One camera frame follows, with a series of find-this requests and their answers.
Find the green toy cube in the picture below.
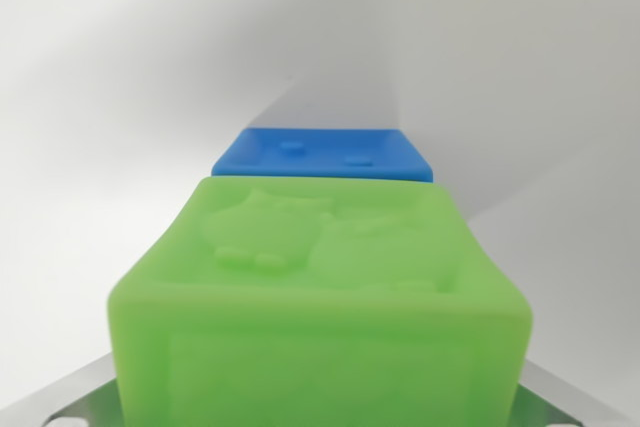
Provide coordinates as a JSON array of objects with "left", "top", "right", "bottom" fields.
[{"left": 105, "top": 175, "right": 534, "bottom": 427}]

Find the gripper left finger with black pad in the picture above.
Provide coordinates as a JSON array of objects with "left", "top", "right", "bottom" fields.
[{"left": 0, "top": 350, "right": 124, "bottom": 427}]

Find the blue toy cube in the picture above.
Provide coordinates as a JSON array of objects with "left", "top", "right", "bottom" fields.
[{"left": 211, "top": 126, "right": 435, "bottom": 185}]

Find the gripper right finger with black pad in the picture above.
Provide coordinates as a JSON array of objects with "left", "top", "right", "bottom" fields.
[{"left": 509, "top": 360, "right": 617, "bottom": 427}]

